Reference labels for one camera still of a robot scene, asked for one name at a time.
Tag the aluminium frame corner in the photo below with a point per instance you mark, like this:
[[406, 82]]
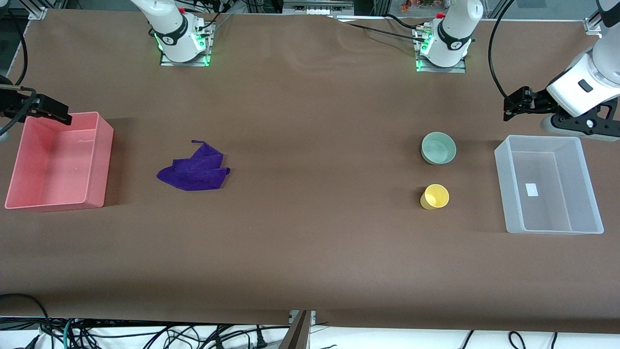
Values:
[[593, 25], [37, 13]]

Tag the grey background device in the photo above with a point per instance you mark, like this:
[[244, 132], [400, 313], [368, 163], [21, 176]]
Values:
[[317, 7]]

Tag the white label sticker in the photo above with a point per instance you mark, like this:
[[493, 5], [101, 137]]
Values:
[[532, 189]]

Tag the clear plastic bin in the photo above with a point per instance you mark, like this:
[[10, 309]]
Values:
[[547, 208]]

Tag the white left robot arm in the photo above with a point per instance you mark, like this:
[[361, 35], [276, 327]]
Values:
[[583, 89]]

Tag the pink plastic bin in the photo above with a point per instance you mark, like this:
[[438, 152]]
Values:
[[53, 165]]

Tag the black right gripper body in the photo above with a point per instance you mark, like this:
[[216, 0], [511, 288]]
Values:
[[14, 104]]

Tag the purple cloth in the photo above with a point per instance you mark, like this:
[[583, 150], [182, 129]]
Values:
[[196, 169]]

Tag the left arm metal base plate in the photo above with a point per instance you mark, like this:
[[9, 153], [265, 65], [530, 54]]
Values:
[[457, 69]]

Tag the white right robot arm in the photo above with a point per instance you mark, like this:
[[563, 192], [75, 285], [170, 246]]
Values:
[[169, 29]]

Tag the grey table leg beam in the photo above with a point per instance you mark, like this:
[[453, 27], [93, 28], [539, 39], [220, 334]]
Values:
[[296, 334]]

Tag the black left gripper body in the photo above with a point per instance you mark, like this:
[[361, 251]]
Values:
[[536, 102]]

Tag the green bowl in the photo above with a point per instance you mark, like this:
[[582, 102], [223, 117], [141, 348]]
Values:
[[438, 149]]

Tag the yellow cup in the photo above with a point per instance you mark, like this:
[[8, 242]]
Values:
[[436, 196]]

